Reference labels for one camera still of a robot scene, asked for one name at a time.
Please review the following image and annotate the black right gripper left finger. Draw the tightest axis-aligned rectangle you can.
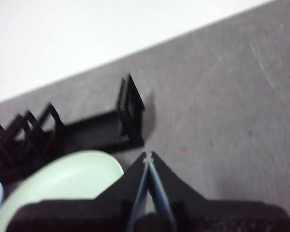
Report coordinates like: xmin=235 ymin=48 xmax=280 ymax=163
xmin=5 ymin=152 xmax=150 ymax=232

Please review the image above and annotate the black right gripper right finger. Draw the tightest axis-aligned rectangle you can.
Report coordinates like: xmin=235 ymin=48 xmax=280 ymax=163
xmin=149 ymin=151 xmax=290 ymax=232

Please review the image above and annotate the pale green plate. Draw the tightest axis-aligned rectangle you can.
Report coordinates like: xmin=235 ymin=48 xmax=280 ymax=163
xmin=0 ymin=149 xmax=125 ymax=232

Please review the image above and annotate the black plastic plate rack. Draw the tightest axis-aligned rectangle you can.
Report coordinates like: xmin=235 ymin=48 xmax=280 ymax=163
xmin=0 ymin=73 xmax=145 ymax=184

